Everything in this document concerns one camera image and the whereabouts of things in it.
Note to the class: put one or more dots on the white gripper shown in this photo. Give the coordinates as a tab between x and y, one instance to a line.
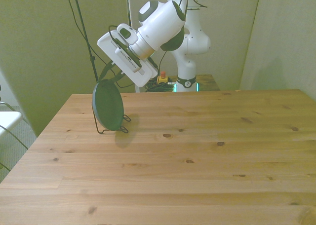
107	46

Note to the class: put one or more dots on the teal round plate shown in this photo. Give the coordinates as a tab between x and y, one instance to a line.
108	106

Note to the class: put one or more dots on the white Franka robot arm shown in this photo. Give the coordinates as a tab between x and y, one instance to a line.
163	22

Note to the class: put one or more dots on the yellow emergency stop button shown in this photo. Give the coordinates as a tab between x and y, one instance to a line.
163	79

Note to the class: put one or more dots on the white metal chair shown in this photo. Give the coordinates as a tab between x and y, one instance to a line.
8	120

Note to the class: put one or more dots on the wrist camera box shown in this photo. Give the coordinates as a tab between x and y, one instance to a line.
128	59

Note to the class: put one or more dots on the black camera stand pole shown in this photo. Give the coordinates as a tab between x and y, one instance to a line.
85	32

